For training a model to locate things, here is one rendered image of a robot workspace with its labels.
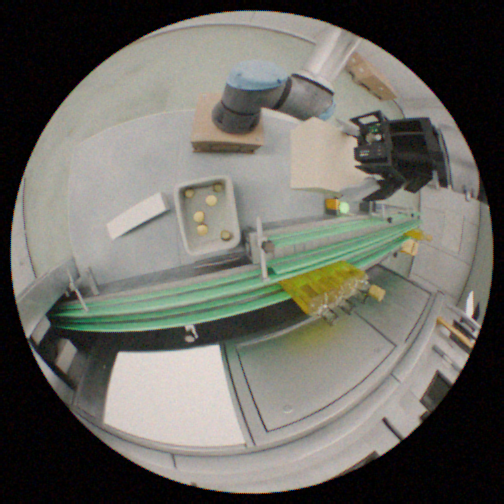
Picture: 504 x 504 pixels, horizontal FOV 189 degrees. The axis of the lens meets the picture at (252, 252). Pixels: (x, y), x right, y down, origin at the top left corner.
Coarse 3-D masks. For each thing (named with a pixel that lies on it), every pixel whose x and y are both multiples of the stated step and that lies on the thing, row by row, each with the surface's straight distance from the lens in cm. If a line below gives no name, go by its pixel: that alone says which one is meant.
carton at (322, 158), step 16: (304, 128) 29; (320, 128) 27; (336, 128) 30; (304, 144) 27; (320, 144) 26; (336, 144) 28; (352, 144) 32; (304, 160) 26; (320, 160) 25; (336, 160) 27; (352, 160) 31; (304, 176) 26; (320, 176) 24; (336, 176) 26; (352, 176) 30; (320, 192) 31; (336, 192) 27
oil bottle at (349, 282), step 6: (330, 264) 53; (324, 270) 49; (330, 270) 49; (336, 270) 49; (342, 270) 50; (330, 276) 47; (336, 276) 46; (342, 276) 47; (348, 276) 47; (342, 282) 44; (348, 282) 45; (354, 282) 46; (348, 288) 44; (348, 294) 45
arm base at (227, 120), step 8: (216, 104) 51; (224, 104) 45; (216, 112) 49; (224, 112) 46; (232, 112) 44; (240, 112) 43; (256, 112) 45; (216, 120) 50; (224, 120) 47; (232, 120) 46; (240, 120) 46; (248, 120) 47; (256, 120) 50; (224, 128) 49; (232, 128) 48; (240, 128) 48; (248, 128) 50
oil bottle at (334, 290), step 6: (312, 270) 49; (318, 270) 49; (306, 276) 47; (312, 276) 46; (318, 276) 46; (324, 276) 46; (318, 282) 44; (324, 282) 44; (330, 282) 44; (336, 282) 44; (324, 288) 42; (330, 288) 41; (336, 288) 42; (342, 288) 43; (330, 294) 41; (336, 294) 41; (342, 294) 42; (330, 300) 41; (336, 300) 41; (330, 306) 42; (336, 306) 44
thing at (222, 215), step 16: (224, 176) 47; (176, 192) 47; (208, 192) 53; (224, 192) 53; (176, 208) 47; (192, 208) 53; (208, 208) 53; (224, 208) 54; (192, 224) 54; (208, 224) 54; (224, 224) 54; (192, 240) 55; (208, 240) 55
